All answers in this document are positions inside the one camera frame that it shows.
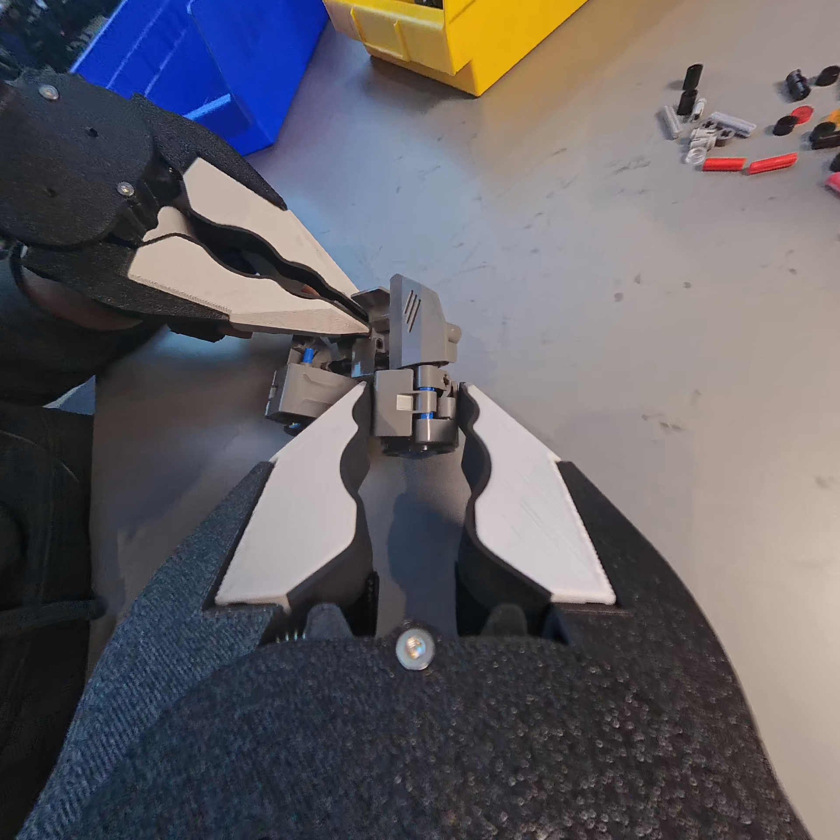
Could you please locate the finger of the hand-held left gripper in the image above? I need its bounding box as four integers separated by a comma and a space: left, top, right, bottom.
126, 205, 370, 340
177, 156, 370, 324

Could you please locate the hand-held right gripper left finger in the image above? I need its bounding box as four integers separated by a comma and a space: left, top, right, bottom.
214, 382, 378, 634

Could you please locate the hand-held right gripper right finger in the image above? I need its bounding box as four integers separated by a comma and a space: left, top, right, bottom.
456, 382, 618, 634

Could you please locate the grey brick wheel assembly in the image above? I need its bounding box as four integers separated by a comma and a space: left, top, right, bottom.
371, 367, 462, 458

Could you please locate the grey desk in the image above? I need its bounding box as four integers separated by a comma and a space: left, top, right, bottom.
46, 0, 840, 840

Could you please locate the person's left hand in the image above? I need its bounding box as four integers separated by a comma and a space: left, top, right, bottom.
25, 276, 155, 332

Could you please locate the blue plastic bin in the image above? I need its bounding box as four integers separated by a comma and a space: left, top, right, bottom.
69, 0, 329, 157

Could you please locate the person's black hoodie torso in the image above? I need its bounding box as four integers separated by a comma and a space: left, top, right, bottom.
0, 394, 107, 788

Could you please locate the yellow plastic bin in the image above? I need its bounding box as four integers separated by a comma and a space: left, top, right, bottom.
323, 0, 588, 97

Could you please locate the pile of small brick parts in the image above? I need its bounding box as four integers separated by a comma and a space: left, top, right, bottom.
658, 62, 840, 194

